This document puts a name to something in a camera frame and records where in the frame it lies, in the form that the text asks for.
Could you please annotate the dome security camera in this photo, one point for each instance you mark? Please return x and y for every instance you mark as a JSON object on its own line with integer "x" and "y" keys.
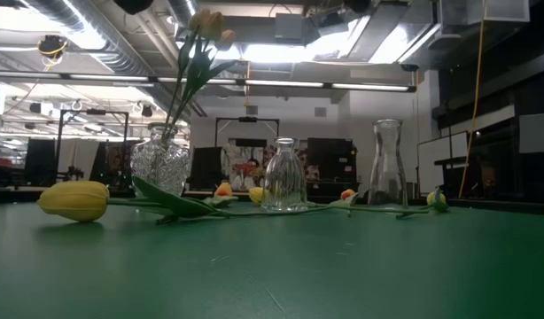
{"x": 409, "y": 67}

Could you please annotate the yellow artificial tulip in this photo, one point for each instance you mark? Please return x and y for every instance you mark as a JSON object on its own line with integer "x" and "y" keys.
{"x": 256, "y": 195}
{"x": 436, "y": 199}
{"x": 72, "y": 201}

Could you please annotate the black board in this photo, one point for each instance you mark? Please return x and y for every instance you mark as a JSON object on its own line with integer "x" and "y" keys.
{"x": 205, "y": 168}

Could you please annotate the white wall panel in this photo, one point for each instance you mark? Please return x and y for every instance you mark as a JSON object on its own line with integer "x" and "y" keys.
{"x": 538, "y": 133}

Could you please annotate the ribbed silver ventilation duct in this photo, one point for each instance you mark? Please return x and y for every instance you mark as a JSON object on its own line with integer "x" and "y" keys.
{"x": 121, "y": 64}

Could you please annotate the cut crystal glass vase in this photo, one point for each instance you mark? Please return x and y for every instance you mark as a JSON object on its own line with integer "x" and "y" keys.
{"x": 159, "y": 164}

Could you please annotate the round silver ventilation duct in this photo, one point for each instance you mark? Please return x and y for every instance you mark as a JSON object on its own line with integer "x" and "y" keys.
{"x": 183, "y": 11}

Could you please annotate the orange artificial tulip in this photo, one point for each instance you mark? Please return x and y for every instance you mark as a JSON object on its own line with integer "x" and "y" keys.
{"x": 223, "y": 189}
{"x": 347, "y": 194}

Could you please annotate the ribbed clear glass bottle vase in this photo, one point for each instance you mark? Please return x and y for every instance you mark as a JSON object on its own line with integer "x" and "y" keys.
{"x": 284, "y": 177}

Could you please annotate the long ceiling strip light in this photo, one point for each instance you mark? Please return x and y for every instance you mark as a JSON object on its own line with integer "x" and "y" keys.
{"x": 281, "y": 83}

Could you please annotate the black frame stand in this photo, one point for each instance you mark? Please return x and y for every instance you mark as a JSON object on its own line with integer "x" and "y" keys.
{"x": 96, "y": 112}
{"x": 247, "y": 119}

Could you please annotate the black cabinet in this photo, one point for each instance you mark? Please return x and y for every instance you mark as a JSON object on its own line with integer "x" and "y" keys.
{"x": 331, "y": 159}

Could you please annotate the grey ceiling unit box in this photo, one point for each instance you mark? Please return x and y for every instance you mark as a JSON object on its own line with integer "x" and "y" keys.
{"x": 289, "y": 26}

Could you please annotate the tall clear glass carafe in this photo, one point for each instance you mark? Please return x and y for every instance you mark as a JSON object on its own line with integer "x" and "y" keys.
{"x": 387, "y": 164}

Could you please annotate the wall vent grille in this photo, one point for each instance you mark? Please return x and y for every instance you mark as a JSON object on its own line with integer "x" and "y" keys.
{"x": 320, "y": 111}
{"x": 251, "y": 110}

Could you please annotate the white board panel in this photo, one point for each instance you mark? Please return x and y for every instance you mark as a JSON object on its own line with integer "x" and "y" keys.
{"x": 440, "y": 164}

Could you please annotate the rectangular silver air duct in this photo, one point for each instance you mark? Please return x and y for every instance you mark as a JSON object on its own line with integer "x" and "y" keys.
{"x": 387, "y": 44}

